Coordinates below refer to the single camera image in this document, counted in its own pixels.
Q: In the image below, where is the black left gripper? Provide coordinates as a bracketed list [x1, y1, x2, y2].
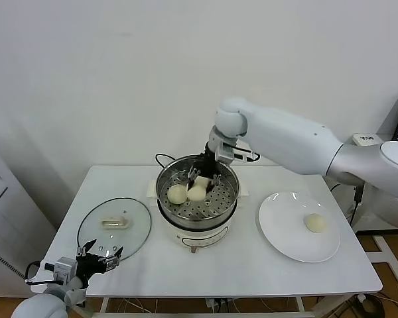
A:
[74, 238, 125, 282]

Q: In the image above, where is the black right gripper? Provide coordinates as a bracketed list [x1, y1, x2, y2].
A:
[186, 142, 223, 195]

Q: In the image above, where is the round glass pot lid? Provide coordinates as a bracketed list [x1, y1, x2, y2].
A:
[76, 197, 153, 261]

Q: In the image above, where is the perforated steel steamer basket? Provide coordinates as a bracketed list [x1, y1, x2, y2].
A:
[155, 154, 239, 230]

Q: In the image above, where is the cream electric cooking pot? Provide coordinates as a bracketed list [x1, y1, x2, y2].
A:
[147, 178, 249, 255]

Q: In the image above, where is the large white round plate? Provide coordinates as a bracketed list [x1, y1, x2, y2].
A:
[257, 191, 341, 264]

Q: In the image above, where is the grey metal cabinet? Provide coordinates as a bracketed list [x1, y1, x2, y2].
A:
[0, 135, 58, 290]

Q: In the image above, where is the white power strip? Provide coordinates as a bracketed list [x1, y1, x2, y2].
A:
[204, 297, 235, 314]

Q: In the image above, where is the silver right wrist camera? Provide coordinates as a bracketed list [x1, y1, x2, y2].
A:
[216, 140, 255, 164]

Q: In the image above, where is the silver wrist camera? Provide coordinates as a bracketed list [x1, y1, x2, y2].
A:
[44, 256, 78, 283]
[216, 140, 255, 164]

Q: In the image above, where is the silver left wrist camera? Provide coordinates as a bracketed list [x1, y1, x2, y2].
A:
[44, 256, 78, 283]

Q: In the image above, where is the black pot power cable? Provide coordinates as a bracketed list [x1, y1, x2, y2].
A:
[154, 152, 178, 170]

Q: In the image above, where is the white table leg frame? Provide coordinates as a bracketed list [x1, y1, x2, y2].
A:
[82, 293, 363, 318]

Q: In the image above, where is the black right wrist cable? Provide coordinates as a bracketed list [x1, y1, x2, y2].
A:
[235, 142, 262, 164]

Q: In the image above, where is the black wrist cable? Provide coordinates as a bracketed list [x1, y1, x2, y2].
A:
[25, 260, 57, 286]
[235, 142, 262, 164]

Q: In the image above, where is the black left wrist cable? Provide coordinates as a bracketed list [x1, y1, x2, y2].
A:
[25, 260, 57, 286]

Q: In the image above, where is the black laptop power adapter cord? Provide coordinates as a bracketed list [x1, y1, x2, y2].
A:
[329, 183, 365, 227]

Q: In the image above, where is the black coiled floor cable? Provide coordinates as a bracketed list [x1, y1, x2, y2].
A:
[356, 292, 385, 318]

